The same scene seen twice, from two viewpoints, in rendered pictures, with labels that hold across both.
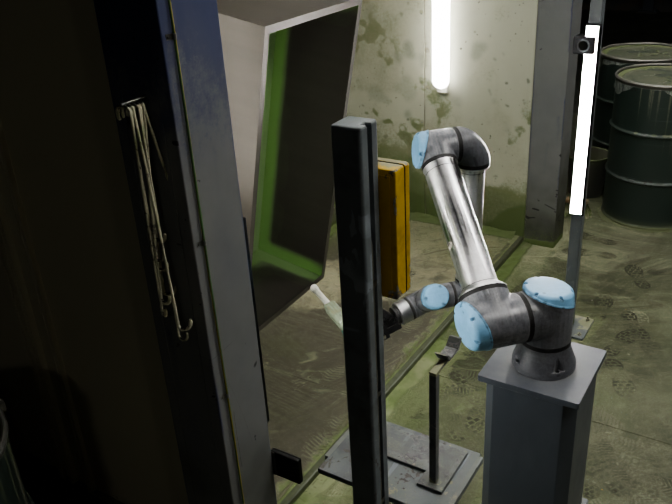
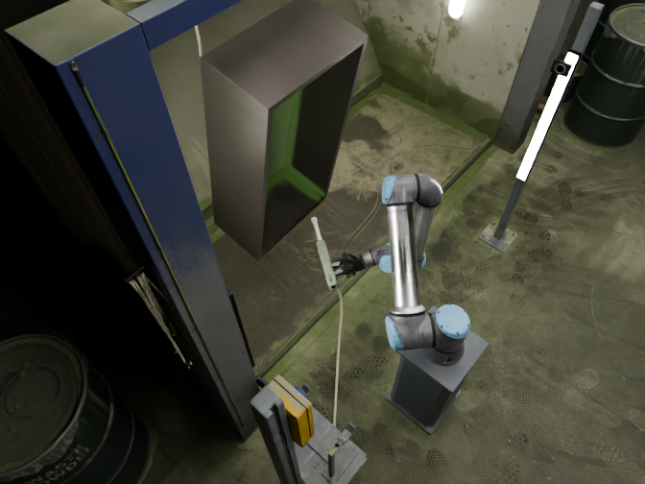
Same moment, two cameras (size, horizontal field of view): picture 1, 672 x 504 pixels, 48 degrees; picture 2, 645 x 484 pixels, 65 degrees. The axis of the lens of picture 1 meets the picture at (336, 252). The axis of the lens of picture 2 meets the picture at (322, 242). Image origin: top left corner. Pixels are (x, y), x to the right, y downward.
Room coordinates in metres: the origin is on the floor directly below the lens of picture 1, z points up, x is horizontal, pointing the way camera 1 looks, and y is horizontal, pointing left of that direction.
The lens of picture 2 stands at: (0.85, -0.25, 2.79)
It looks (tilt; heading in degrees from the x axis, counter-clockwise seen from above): 53 degrees down; 9
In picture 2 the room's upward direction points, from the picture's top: 2 degrees counter-clockwise
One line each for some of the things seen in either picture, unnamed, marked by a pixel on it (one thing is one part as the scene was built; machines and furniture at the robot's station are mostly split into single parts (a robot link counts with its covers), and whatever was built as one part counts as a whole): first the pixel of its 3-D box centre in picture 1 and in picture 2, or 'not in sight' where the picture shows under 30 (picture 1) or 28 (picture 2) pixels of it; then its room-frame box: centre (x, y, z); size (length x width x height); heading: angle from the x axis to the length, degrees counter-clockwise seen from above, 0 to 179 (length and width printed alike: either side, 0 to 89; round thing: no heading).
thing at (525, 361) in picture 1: (544, 349); (444, 341); (1.91, -0.62, 0.69); 0.19 x 0.19 x 0.10
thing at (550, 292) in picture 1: (544, 310); (447, 327); (1.91, -0.61, 0.83); 0.17 x 0.15 x 0.18; 103
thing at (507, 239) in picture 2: (567, 324); (497, 236); (3.10, -1.10, 0.01); 0.20 x 0.20 x 0.01; 56
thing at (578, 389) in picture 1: (536, 444); (431, 374); (1.91, -0.62, 0.32); 0.31 x 0.31 x 0.64; 56
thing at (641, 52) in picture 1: (644, 53); not in sight; (4.99, -2.12, 0.86); 0.54 x 0.54 x 0.01
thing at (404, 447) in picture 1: (402, 399); (319, 432); (1.37, -0.13, 0.95); 0.26 x 0.15 x 0.32; 56
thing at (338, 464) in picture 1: (399, 463); (316, 449); (1.35, -0.12, 0.78); 0.31 x 0.23 x 0.01; 56
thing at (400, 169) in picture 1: (374, 227); (290, 413); (1.28, -0.08, 1.42); 0.12 x 0.06 x 0.26; 56
